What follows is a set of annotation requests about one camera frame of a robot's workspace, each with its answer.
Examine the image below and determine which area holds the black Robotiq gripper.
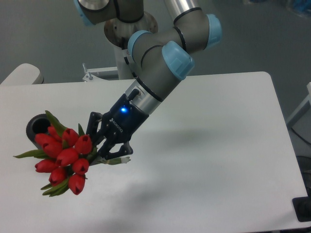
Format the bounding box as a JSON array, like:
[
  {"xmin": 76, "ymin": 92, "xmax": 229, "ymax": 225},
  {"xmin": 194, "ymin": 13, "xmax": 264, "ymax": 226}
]
[{"xmin": 86, "ymin": 94, "xmax": 149, "ymax": 160}]

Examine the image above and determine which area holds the red tulip bouquet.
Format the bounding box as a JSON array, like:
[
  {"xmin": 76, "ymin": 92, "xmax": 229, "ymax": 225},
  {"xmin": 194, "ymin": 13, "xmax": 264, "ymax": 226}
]
[{"xmin": 17, "ymin": 111, "xmax": 130, "ymax": 197}]

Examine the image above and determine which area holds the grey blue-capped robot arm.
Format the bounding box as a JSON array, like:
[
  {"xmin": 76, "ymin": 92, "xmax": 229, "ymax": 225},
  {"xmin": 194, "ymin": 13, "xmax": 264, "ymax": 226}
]
[{"xmin": 75, "ymin": 0, "xmax": 222, "ymax": 160}]

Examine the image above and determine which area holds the dark grey cylindrical vase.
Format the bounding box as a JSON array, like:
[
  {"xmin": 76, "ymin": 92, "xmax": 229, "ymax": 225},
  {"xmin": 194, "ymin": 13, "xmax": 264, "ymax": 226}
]
[{"xmin": 26, "ymin": 114, "xmax": 51, "ymax": 149}]

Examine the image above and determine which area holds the white chair backrest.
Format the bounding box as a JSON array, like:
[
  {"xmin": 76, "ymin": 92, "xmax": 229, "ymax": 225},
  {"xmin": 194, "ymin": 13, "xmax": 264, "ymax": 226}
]
[{"xmin": 0, "ymin": 63, "xmax": 44, "ymax": 86}]

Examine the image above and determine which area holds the black device at table edge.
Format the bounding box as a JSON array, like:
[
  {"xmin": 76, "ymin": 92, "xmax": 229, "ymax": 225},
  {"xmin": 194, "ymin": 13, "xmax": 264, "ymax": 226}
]
[{"xmin": 292, "ymin": 197, "xmax": 311, "ymax": 222}]

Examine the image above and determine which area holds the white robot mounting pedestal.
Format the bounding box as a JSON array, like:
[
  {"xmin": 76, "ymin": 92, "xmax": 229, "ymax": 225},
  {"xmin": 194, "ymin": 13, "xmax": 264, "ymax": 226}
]
[{"xmin": 82, "ymin": 11, "xmax": 159, "ymax": 83}]

